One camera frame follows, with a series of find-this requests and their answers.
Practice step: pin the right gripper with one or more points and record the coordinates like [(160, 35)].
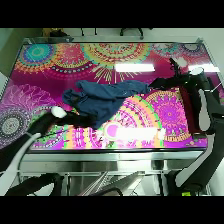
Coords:
[(166, 83)]

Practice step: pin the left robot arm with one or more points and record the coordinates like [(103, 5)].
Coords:
[(20, 151)]

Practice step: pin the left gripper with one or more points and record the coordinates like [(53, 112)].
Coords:
[(81, 120)]

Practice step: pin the blue shirt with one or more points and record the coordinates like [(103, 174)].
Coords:
[(100, 100)]

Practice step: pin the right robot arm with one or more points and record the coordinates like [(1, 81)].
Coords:
[(204, 110)]

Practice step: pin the dark red garment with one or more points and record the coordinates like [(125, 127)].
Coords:
[(188, 106)]

